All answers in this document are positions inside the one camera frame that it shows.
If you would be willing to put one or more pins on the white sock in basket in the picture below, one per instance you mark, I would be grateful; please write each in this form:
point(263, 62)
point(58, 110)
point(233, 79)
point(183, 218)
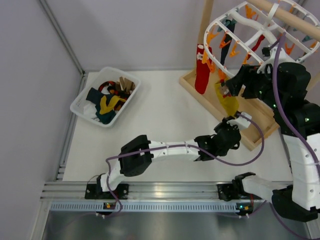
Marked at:
point(90, 110)

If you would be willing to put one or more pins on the white plastic basket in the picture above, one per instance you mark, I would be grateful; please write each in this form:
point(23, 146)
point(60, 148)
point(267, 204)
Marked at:
point(106, 74)

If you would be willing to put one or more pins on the tan brown striped sock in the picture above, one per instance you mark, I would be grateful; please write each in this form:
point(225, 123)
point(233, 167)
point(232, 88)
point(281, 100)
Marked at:
point(125, 85)

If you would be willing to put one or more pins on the aluminium rail base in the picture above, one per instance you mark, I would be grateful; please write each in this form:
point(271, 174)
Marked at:
point(193, 197)

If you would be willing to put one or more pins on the white round clip hanger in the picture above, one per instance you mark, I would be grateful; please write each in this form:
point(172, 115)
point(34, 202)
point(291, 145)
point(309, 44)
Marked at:
point(283, 17)

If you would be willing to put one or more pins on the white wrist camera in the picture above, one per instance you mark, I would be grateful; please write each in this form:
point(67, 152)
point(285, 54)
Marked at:
point(269, 55)
point(241, 120)

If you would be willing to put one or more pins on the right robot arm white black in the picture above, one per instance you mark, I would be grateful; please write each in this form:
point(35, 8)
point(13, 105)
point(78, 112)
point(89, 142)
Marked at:
point(283, 87)

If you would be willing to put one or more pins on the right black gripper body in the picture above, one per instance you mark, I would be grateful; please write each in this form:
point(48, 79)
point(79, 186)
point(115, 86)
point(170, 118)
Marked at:
point(238, 81)

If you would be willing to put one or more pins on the red sock on right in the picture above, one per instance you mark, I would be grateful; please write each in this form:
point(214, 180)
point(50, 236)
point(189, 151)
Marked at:
point(203, 70)

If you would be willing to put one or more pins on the red thin hanging sock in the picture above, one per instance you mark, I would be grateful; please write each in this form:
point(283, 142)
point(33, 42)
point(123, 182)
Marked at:
point(258, 43)

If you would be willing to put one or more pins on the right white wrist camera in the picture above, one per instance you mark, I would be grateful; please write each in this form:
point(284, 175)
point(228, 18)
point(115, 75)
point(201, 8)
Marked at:
point(269, 55)

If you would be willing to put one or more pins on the dark navy hanging sock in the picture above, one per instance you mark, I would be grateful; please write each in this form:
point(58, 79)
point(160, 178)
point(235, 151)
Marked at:
point(227, 39)

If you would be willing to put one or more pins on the mustard yellow sock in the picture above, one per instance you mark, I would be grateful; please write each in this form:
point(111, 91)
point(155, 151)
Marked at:
point(229, 103)
point(108, 102)

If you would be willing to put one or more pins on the dark green sock in basket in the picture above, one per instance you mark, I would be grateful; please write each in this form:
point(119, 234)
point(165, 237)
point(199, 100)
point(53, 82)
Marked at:
point(106, 118)

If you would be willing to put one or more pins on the argyle brown orange sock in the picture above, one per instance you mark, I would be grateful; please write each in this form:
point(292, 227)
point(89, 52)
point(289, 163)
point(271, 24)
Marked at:
point(121, 95)

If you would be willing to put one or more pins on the red black striped sock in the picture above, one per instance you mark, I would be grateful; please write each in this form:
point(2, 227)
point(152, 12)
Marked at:
point(107, 84)

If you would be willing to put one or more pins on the navy patterned sock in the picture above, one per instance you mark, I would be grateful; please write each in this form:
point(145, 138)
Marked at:
point(94, 96)

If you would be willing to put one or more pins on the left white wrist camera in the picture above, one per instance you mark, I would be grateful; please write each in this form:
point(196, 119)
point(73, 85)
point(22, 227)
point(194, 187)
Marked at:
point(241, 120)

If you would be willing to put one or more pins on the wooden rack frame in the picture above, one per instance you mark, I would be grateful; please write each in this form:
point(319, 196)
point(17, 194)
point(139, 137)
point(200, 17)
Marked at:
point(260, 112)

